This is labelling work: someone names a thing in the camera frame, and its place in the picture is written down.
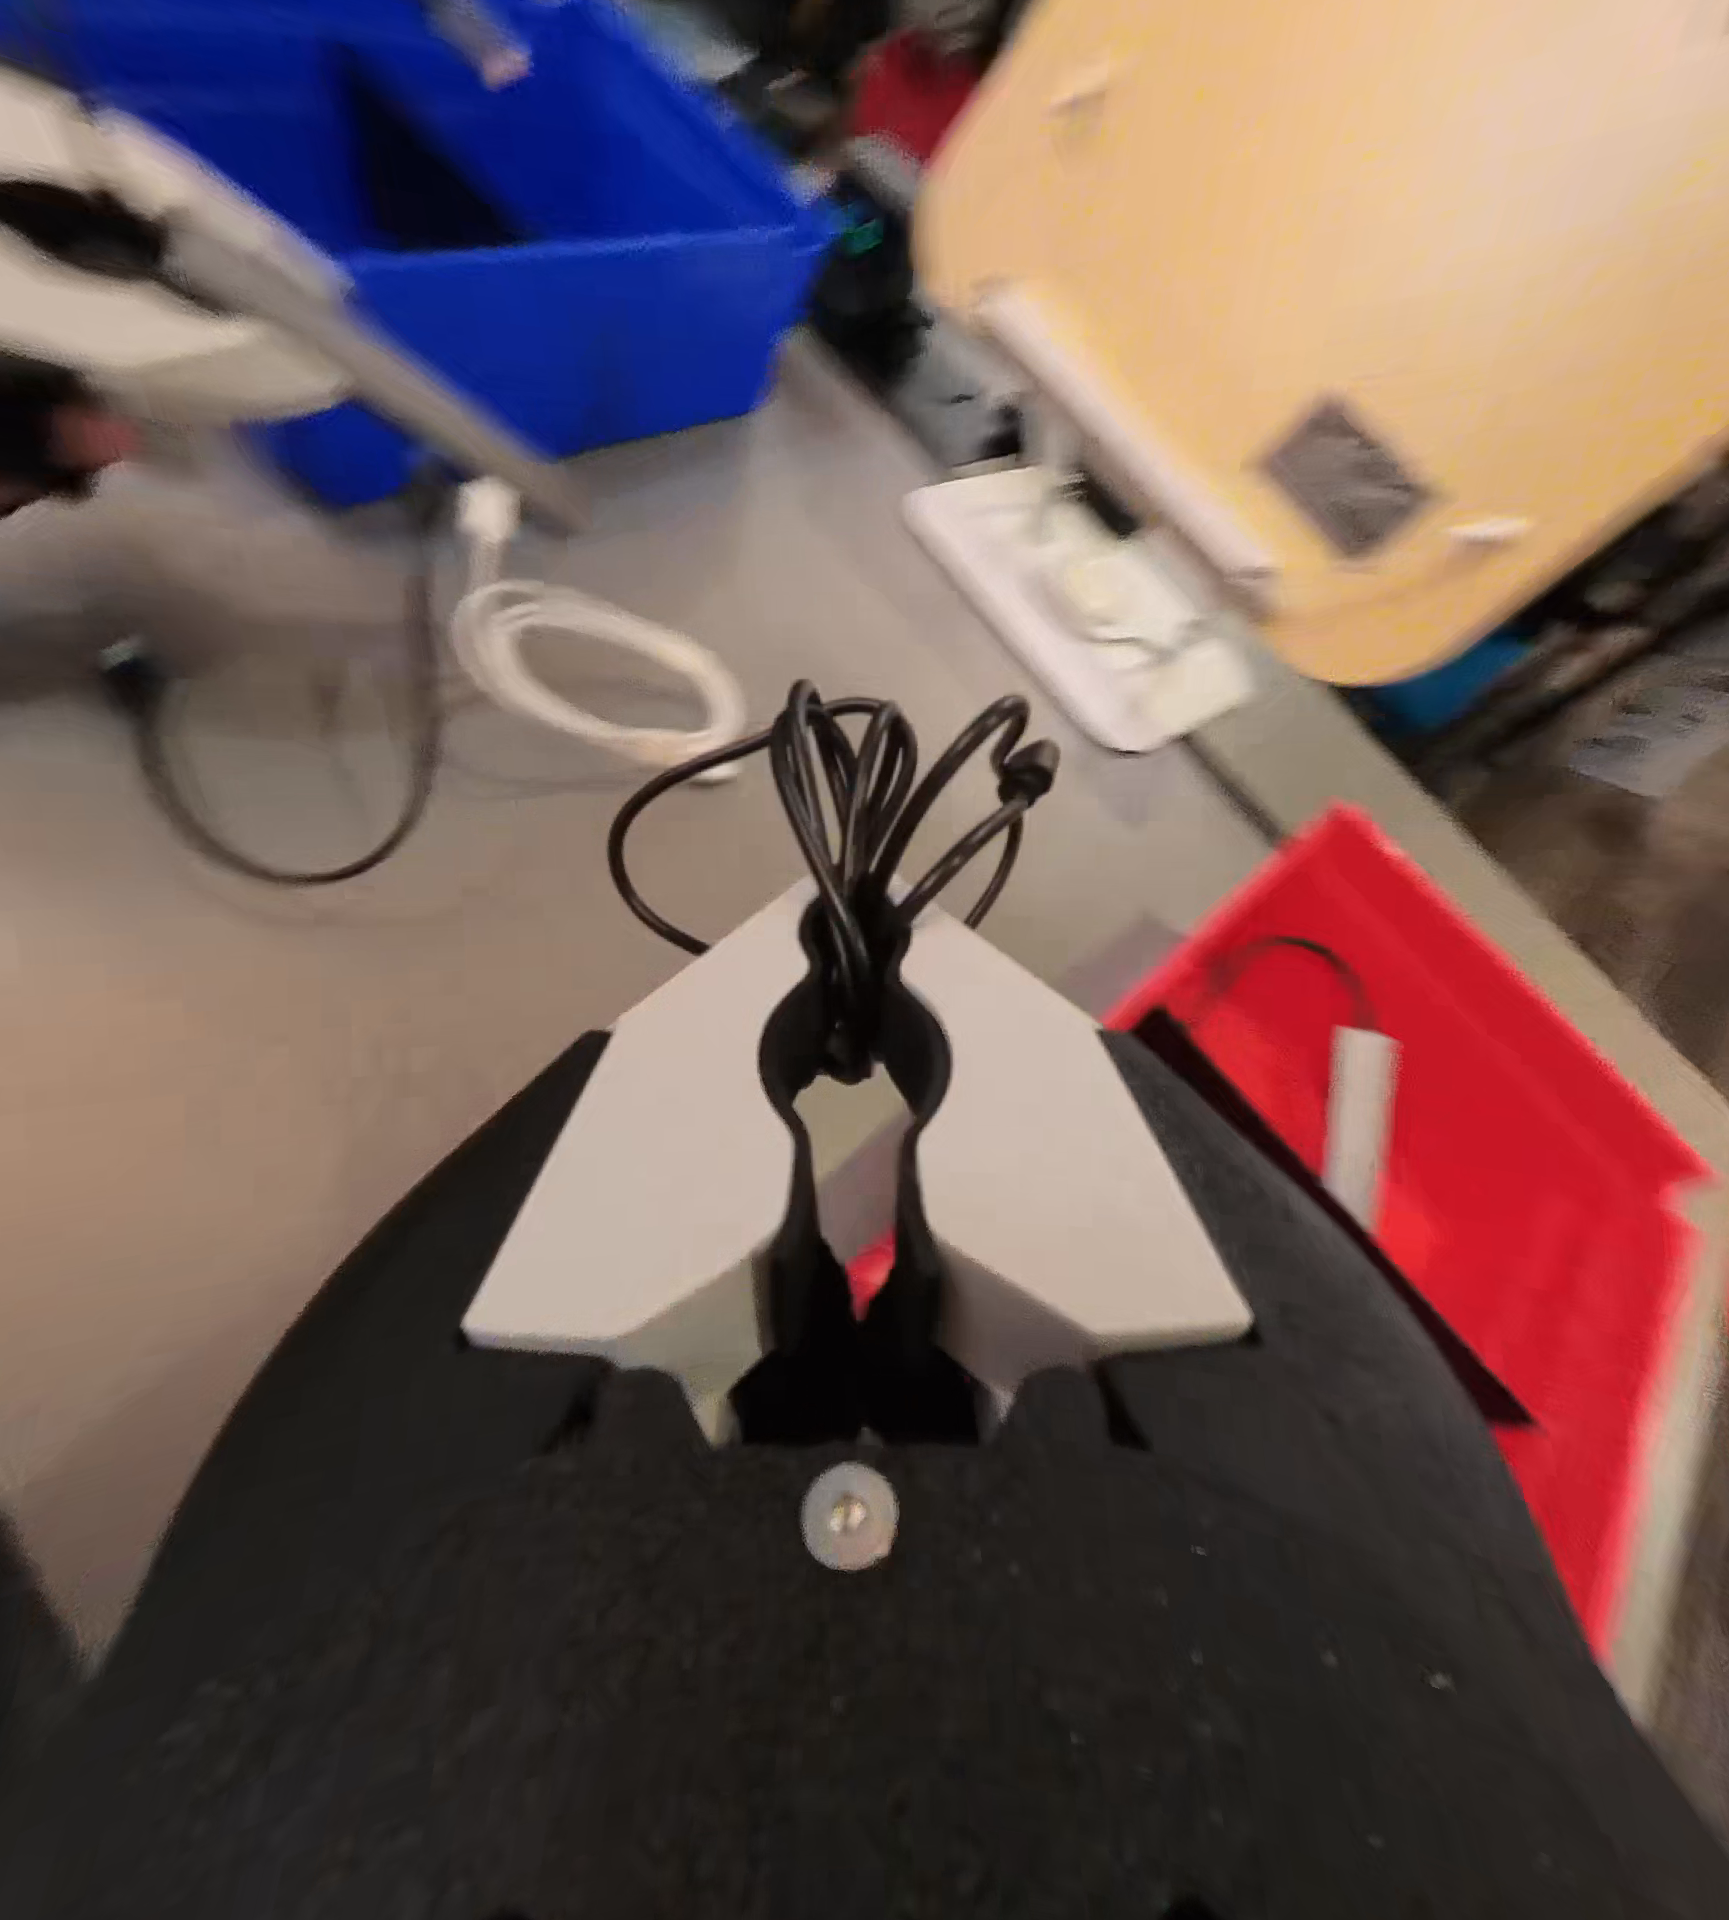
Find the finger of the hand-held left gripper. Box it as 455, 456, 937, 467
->
0, 37, 265, 288
0, 210, 355, 427

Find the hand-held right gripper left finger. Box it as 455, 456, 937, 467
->
458, 877, 824, 1401

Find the black cable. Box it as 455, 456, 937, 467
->
607, 678, 1061, 1087
98, 210, 587, 888

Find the white cable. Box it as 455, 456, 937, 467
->
449, 481, 748, 786

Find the silver adapter with cable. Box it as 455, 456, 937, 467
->
1207, 936, 1403, 1220

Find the wooden book stand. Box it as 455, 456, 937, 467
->
907, 0, 1729, 753

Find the black divider in red bin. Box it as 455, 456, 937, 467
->
1135, 1008, 1535, 1428

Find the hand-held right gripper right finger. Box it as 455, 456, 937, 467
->
894, 907, 1257, 1401

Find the red plastic bin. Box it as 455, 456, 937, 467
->
1104, 802, 1729, 1712

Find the blue plastic bin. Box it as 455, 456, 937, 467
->
0, 0, 837, 512

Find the grey desk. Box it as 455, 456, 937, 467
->
0, 330, 1729, 1728

